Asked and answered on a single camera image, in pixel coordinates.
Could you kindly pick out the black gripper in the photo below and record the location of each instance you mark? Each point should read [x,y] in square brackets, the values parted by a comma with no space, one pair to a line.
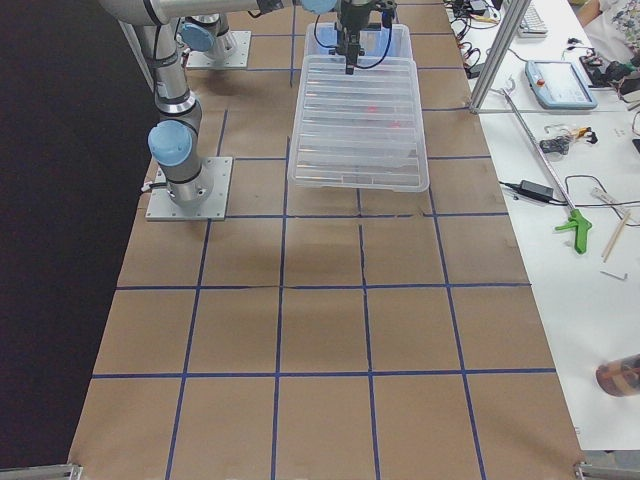
[351,20]

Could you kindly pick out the clear plastic box lid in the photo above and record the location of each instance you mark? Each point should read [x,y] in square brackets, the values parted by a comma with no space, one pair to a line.
[363,130]

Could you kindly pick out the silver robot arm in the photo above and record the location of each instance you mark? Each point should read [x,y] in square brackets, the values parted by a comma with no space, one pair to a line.
[217,24]
[173,142]

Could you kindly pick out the metal reacher grabber tool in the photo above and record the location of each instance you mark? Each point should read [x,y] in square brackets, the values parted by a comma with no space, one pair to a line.
[506,91]

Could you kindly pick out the teach pendant tablet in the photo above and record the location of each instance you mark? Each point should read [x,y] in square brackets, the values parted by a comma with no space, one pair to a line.
[558,85]

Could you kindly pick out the black power adapter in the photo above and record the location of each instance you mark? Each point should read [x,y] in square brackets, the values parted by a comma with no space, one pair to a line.
[536,191]

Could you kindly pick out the wooden chopsticks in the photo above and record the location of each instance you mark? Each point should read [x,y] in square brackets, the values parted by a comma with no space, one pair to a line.
[615,236]

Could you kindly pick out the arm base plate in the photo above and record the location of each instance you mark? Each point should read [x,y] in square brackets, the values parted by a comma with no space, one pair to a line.
[206,197]
[226,52]

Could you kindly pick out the aluminium frame post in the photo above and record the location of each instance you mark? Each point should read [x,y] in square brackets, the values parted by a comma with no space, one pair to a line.
[507,30]

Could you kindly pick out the green grabber handle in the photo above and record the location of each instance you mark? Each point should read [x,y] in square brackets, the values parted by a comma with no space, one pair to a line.
[580,226]

